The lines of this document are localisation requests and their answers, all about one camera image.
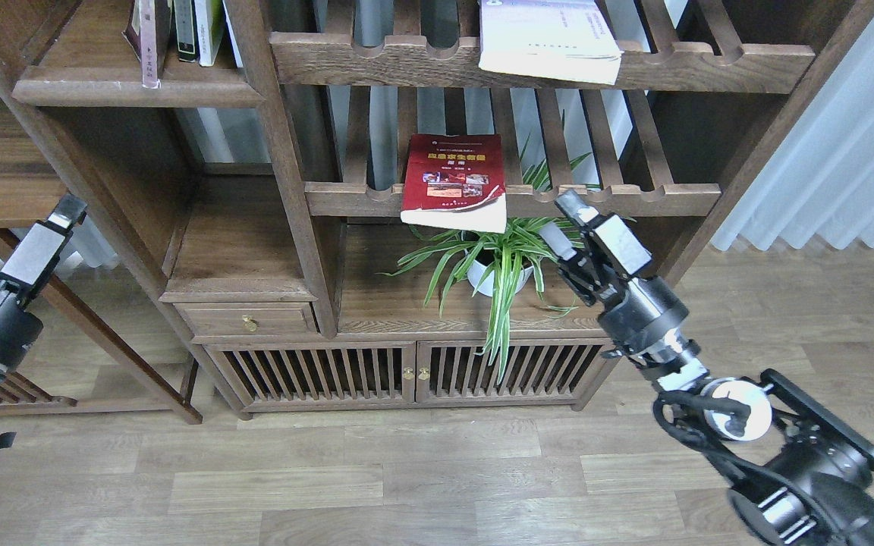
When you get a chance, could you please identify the white open book top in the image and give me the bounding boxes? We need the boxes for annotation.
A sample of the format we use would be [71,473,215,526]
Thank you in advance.
[479,1,622,84]

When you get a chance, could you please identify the white curtain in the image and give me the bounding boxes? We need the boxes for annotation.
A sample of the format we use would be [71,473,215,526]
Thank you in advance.
[712,18,874,251]

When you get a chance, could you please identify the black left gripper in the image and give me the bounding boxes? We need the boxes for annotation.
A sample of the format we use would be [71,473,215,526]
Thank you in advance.
[0,194,88,372]

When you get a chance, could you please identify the brass drawer knob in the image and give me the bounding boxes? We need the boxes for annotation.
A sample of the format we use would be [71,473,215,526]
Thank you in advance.
[242,315,258,333]

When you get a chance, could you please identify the dark red Chinese book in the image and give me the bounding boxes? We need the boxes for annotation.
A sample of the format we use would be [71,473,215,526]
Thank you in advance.
[124,1,174,89]

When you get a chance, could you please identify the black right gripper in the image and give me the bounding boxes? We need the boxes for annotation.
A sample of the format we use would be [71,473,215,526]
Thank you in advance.
[538,190,690,363]

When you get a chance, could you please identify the dark spine upright book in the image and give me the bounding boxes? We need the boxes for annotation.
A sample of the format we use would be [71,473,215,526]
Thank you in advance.
[172,0,198,63]

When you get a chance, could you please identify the red paperback book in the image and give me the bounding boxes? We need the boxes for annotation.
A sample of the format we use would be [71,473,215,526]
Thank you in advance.
[400,133,507,233]

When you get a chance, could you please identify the dark wooden bookshelf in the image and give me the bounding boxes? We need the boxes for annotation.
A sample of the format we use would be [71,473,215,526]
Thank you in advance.
[0,1,874,415]

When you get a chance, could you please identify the spider plant leaves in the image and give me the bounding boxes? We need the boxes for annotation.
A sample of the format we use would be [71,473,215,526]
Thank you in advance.
[381,133,652,365]

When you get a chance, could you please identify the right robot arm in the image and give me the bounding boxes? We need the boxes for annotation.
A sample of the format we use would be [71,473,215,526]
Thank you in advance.
[539,190,874,545]

